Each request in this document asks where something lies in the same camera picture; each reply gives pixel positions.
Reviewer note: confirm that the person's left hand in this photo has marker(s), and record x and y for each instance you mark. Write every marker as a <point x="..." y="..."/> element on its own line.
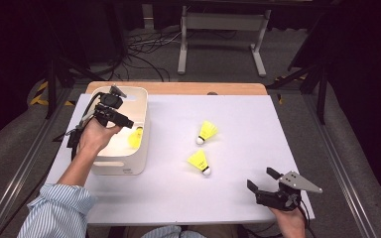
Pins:
<point x="94" y="139"/>

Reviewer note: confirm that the person's right hand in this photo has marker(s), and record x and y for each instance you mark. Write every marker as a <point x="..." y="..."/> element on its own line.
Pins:
<point x="291" y="224"/>

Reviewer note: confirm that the person's striped shirt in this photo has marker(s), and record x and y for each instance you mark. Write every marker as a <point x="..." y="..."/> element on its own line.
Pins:
<point x="168" y="233"/>

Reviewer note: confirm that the white plastic bin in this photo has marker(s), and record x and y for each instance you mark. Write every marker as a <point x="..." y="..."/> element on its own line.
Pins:
<point x="135" y="105"/>

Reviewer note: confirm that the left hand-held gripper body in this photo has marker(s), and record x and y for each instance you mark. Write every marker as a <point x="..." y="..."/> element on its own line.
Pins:
<point x="107" y="105"/>

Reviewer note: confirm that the yellow shuttlecock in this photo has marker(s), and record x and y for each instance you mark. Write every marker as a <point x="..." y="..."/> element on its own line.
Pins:
<point x="135" y="139"/>
<point x="198" y="160"/>
<point x="207" y="129"/>

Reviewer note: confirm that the black tripod stand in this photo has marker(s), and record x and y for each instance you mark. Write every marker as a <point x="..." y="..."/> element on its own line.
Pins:
<point x="51" y="86"/>
<point x="321" y="92"/>

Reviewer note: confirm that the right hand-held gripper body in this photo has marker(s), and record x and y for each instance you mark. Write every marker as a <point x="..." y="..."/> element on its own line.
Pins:
<point x="278" y="199"/>

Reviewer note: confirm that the white metal stand frame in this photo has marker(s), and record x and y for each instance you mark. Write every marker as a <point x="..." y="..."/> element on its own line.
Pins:
<point x="225" y="21"/>

